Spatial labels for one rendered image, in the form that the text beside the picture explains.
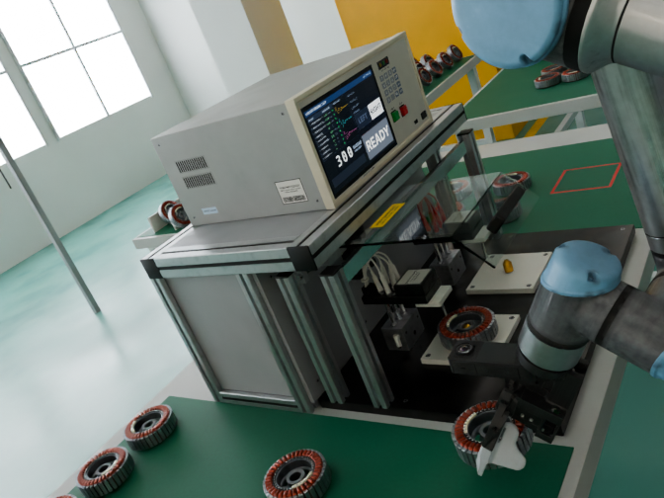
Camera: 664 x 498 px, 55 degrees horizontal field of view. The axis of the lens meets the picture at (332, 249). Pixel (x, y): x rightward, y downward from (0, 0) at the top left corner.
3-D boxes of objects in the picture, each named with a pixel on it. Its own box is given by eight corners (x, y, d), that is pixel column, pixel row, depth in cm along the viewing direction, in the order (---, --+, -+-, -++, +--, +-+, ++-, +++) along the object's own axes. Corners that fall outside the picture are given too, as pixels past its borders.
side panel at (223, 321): (319, 403, 126) (256, 265, 114) (311, 414, 124) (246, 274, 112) (223, 392, 143) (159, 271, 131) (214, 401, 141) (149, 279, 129)
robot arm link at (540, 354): (517, 331, 75) (539, 293, 81) (507, 357, 78) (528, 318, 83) (580, 360, 72) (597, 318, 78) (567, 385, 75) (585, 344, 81)
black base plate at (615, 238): (635, 232, 141) (633, 223, 140) (563, 437, 96) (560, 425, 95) (446, 246, 170) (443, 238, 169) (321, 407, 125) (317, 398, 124)
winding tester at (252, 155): (433, 121, 143) (405, 30, 135) (336, 208, 112) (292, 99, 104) (301, 148, 166) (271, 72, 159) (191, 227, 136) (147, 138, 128)
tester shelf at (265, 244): (467, 120, 150) (461, 102, 149) (316, 271, 102) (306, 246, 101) (322, 149, 177) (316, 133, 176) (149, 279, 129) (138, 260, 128)
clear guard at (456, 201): (539, 198, 112) (532, 167, 110) (495, 268, 96) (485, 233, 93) (384, 214, 132) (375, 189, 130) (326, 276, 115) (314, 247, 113)
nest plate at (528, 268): (553, 256, 140) (552, 251, 140) (534, 292, 130) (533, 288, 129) (489, 259, 149) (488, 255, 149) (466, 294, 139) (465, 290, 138)
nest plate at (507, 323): (521, 319, 123) (519, 313, 123) (495, 368, 113) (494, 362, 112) (451, 318, 132) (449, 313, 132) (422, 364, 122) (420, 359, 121)
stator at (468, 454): (543, 420, 93) (538, 400, 92) (519, 477, 85) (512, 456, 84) (474, 413, 100) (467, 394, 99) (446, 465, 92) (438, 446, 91)
